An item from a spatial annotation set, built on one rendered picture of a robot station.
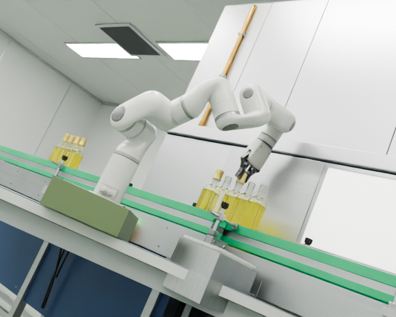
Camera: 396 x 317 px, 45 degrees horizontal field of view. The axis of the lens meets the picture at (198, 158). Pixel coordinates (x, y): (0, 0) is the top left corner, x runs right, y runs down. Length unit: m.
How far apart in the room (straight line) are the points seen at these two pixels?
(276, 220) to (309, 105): 0.52
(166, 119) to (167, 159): 0.89
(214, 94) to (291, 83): 0.73
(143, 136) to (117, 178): 0.16
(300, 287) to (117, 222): 0.60
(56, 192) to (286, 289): 0.77
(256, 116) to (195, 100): 0.20
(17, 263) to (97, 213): 1.09
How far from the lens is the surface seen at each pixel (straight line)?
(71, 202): 1.48
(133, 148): 1.60
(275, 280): 1.63
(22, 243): 2.53
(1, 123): 7.74
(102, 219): 1.46
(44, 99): 8.02
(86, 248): 1.56
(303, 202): 1.88
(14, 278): 2.49
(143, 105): 1.52
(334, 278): 1.57
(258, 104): 1.58
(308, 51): 2.28
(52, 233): 1.59
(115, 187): 1.57
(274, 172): 2.00
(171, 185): 2.33
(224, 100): 1.54
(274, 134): 1.90
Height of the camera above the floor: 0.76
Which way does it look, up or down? 12 degrees up
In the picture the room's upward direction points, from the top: 24 degrees clockwise
